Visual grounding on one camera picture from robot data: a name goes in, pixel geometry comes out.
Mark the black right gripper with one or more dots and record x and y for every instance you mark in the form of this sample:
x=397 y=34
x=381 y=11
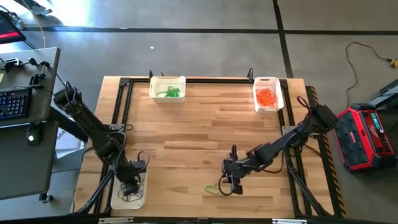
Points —
x=237 y=169

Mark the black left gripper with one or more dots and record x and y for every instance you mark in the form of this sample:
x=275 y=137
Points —
x=129 y=172

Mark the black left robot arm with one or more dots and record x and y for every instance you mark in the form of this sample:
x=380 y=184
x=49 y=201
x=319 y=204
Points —
x=93 y=127

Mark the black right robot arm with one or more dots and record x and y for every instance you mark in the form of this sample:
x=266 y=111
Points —
x=295 y=133

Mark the large white plastic basket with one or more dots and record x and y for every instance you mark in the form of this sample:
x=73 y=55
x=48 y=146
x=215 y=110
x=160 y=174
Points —
x=115 y=202

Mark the white printed box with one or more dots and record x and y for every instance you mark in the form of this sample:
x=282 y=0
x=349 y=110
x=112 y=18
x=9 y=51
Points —
x=66 y=146

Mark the black caster wheel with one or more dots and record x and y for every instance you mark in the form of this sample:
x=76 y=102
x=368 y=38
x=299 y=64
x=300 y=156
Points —
x=46 y=198

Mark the hazard striped edge strip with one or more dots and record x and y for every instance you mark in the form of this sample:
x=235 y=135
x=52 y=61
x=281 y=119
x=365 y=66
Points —
x=330 y=155

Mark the black computer mouse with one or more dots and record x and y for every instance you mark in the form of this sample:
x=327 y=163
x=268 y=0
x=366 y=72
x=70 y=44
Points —
x=34 y=133

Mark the grey desk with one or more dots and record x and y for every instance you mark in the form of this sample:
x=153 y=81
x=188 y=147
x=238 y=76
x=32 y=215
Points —
x=18 y=168

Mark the black keyboard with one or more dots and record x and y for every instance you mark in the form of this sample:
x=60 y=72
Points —
x=14 y=104

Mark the black desk clamp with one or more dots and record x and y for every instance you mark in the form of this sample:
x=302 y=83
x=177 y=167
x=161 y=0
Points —
x=38 y=76
x=12 y=62

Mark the grey metal case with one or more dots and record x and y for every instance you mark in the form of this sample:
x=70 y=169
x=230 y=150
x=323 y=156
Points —
x=388 y=96

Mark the black screen with red bar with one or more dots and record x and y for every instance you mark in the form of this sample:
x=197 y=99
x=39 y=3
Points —
x=9 y=32

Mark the yellow plug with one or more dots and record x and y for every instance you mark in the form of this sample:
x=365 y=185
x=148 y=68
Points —
x=394 y=62

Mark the silver metal bracket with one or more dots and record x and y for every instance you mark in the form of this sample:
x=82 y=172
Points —
x=289 y=221
x=115 y=220

